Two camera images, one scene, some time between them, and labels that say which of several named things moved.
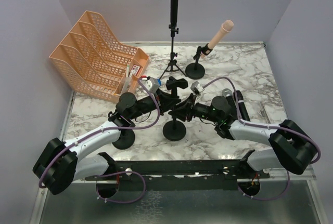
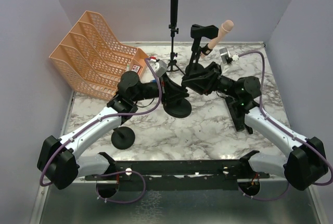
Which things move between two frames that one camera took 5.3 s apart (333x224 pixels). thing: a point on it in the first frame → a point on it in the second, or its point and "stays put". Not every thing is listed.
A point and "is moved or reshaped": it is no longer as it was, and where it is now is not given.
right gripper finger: x=186 y=104 → x=205 y=73
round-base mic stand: x=126 y=140 stays put
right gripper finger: x=184 y=113 → x=201 y=83
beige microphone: x=227 y=26 stays put
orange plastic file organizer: x=91 y=63 stays put
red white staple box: x=135 y=69 stays put
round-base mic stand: x=175 y=130 is moved or reshaped
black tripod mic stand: x=172 y=66 stays put
